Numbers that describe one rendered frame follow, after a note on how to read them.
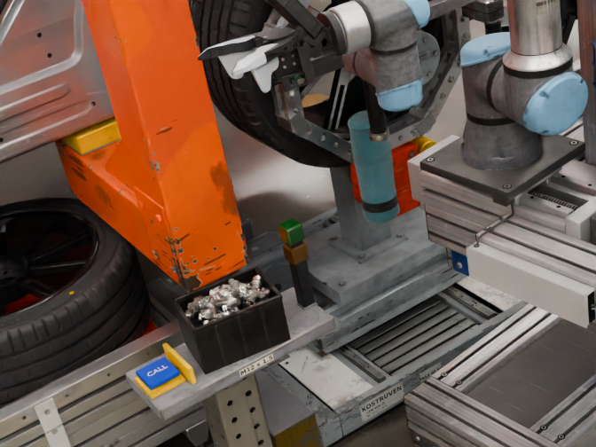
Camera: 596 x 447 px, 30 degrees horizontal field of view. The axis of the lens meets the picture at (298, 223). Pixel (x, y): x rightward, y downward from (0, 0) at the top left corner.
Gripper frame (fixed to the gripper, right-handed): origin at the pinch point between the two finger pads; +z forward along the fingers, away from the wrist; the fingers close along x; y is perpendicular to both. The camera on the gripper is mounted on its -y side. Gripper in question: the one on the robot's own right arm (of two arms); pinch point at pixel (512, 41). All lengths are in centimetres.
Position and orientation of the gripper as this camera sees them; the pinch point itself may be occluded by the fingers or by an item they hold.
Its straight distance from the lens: 260.3
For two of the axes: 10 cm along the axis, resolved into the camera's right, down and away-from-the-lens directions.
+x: 5.4, 3.6, -7.6
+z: -8.2, 4.1, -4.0
